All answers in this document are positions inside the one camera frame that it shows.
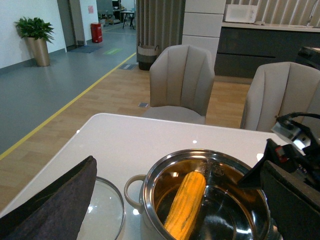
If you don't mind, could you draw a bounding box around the black cable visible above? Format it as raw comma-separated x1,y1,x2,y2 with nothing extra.
276,112,320,126

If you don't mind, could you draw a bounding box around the green potted plant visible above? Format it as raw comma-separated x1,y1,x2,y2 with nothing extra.
14,17,54,43

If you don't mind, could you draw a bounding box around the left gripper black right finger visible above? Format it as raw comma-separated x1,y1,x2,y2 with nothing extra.
260,160,320,240

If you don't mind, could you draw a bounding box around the beige chair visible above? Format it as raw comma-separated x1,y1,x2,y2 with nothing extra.
142,45,215,125
240,62,320,132

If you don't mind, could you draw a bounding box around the glass pot lid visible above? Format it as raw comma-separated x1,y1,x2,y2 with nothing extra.
77,177,126,240

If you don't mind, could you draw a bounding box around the white cabinet column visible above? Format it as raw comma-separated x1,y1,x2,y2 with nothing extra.
182,0,226,64

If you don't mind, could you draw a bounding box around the grey curtain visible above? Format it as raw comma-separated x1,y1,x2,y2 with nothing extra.
135,0,186,58

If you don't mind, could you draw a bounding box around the blue door mat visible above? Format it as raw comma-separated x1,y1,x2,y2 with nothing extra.
70,45,102,54

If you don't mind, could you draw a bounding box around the white microwave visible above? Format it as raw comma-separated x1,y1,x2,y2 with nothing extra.
223,4,258,24

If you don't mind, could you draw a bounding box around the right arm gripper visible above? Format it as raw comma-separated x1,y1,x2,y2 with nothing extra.
237,119,320,189

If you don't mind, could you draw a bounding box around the dark kitchen counter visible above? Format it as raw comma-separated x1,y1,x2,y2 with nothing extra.
214,23,320,78

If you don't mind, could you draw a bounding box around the steel cream pot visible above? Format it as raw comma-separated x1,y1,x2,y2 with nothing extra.
124,149,282,240

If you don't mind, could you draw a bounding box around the gold plant pot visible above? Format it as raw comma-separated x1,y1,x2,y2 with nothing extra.
25,37,50,67

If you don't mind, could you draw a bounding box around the red bin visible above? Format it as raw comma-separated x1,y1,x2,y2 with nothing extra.
90,22,103,43

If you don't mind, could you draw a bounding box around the distant black table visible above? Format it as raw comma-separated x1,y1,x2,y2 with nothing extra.
120,11,136,30

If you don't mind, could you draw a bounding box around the yellow corn cob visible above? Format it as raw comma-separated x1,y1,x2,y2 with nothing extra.
164,171,206,240

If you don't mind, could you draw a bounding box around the woven laundry basket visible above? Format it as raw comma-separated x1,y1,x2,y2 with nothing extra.
137,42,160,71

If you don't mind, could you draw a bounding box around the beige chair right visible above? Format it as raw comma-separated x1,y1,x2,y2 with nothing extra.
240,62,320,132

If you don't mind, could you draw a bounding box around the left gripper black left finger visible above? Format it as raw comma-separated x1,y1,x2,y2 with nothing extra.
0,156,97,240

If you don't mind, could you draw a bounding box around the beige chair left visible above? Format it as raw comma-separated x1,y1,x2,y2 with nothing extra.
142,45,215,125

